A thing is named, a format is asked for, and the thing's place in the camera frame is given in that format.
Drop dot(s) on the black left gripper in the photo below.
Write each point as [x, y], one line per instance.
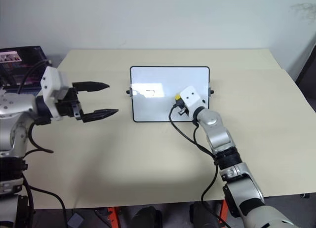
[65, 107]

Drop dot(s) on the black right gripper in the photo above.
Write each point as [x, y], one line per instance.
[186, 110]

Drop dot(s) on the yellow eraser with black felt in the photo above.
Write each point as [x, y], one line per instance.
[177, 97]

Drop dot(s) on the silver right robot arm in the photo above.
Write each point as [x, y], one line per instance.
[217, 136]

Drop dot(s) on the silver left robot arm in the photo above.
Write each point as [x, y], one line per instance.
[14, 107]

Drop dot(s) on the black-framed tabletop whiteboard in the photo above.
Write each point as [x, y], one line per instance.
[158, 75]

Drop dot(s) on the open dark laptop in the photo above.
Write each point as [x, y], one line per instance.
[10, 70]

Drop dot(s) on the dark rounded shape under table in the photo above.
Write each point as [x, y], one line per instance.
[148, 216]
[206, 214]

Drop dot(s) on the small grey box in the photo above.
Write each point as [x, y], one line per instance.
[75, 221]

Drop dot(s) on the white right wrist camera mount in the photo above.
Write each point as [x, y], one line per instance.
[191, 96]

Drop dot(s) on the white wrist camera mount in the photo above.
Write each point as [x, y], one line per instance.
[191, 96]
[50, 82]

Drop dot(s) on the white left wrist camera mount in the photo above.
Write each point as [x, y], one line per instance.
[50, 82]

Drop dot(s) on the red-orange frame leg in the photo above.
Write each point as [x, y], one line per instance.
[224, 209]
[113, 216]

